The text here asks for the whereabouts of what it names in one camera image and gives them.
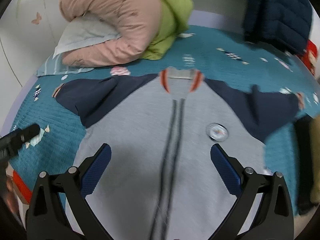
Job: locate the grey navy sweatshirt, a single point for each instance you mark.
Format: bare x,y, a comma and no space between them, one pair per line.
161,182

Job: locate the beige folded trousers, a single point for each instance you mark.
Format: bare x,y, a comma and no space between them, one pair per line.
315,152

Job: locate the light blue striped pillow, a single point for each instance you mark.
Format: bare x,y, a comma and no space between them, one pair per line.
84,31

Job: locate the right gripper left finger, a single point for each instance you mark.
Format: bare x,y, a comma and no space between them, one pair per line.
46,218

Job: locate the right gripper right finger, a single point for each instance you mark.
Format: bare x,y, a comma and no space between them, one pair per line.
274,216

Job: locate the pink puffer jacket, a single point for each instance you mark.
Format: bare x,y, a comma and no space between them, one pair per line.
137,21

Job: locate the green puffer jacket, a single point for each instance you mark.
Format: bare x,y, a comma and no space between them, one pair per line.
174,21

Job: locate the navy yellow puffer jacket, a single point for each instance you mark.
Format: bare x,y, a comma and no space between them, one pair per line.
284,24

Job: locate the black folded garment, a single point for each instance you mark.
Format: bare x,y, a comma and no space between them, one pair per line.
305,173

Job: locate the teal quilted bedspread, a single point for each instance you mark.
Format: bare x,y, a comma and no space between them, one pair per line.
217,54

